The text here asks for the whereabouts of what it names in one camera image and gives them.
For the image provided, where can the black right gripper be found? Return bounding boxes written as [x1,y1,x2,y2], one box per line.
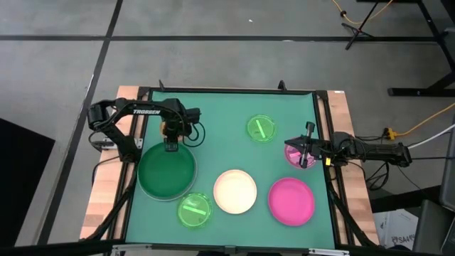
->
[284,121,321,170]

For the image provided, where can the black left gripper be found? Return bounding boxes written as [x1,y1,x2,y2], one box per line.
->
[164,116,186,153]

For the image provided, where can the small translucent pink plate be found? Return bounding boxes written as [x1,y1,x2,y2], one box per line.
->
[283,142,318,170]

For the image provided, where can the small translucent green plate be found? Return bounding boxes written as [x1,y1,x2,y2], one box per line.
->
[176,192,213,229]
[246,113,278,144]

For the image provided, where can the opaque pink plastic plate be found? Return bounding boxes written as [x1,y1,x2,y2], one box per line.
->
[267,177,316,227]

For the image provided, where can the cream plastic plate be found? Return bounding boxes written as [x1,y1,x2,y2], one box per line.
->
[213,169,258,215]

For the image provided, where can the large dark green plate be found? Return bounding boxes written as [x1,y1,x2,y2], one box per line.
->
[137,141,197,199]

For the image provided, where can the green table mat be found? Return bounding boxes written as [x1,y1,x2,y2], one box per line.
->
[124,90,337,250]

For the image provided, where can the black floor beam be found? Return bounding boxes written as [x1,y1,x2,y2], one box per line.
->
[369,184,442,214]

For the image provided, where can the black tripod stand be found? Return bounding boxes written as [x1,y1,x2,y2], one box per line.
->
[341,0,392,50]

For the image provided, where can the white cardboard box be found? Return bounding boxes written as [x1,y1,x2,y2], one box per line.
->
[373,208,419,250]

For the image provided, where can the black panel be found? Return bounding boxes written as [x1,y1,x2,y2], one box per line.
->
[0,117,56,248]

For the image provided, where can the grey chair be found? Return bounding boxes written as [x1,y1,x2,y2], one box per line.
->
[412,117,455,255]

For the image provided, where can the black rig beam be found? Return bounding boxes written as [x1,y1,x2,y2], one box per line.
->
[0,238,125,256]

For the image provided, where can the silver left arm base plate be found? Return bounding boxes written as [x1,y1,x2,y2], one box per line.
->
[100,137,144,150]

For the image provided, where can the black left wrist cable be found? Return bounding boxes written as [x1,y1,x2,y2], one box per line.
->
[183,122,207,149]

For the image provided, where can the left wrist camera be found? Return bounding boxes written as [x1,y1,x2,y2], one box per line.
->
[183,107,202,125]

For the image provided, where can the black table frame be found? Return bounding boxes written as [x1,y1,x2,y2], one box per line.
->
[83,85,380,256]

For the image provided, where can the black floor cable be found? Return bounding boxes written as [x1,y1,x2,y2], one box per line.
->
[365,161,392,192]

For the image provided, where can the yellow cable with plug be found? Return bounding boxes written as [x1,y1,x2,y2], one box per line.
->
[385,102,455,140]

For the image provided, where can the silver aluminium rail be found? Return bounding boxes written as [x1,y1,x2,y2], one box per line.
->
[112,243,351,256]

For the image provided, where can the white cable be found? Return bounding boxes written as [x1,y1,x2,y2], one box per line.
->
[407,124,455,149]

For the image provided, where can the black desk frame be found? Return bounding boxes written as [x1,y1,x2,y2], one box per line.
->
[387,0,455,97]

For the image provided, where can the yellow extension cable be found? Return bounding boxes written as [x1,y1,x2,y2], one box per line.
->
[331,0,395,26]

